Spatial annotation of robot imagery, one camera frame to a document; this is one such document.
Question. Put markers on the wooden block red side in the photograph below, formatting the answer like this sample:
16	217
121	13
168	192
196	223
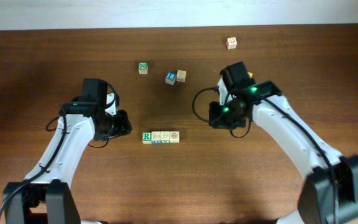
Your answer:
231	43

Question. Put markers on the wooden block red drawing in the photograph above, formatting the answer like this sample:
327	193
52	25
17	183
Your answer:
174	136

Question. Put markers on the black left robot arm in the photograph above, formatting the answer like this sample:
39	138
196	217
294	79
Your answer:
44	196

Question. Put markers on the wooden block blue side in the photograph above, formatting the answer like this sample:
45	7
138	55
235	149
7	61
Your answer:
156	137

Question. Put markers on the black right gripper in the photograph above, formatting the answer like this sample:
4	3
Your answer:
215	120

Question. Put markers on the green R block far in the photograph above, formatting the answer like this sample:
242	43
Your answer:
143	68

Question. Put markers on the plain wooden block front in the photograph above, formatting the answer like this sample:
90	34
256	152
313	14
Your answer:
165	136

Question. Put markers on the blue L wooden block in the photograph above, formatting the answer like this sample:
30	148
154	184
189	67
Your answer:
170	78

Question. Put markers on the yellow wooden block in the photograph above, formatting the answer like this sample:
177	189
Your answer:
250	74

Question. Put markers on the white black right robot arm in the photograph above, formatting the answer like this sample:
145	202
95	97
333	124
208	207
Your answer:
330	189

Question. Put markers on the plain wooden block centre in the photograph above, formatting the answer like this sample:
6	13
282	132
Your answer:
181	76

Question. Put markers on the green R wooden block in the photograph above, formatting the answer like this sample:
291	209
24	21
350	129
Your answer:
146	137

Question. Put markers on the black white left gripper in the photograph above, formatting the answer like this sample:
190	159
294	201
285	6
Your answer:
123	127

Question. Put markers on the plain wooden block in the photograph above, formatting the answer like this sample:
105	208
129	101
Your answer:
181	76
165	136

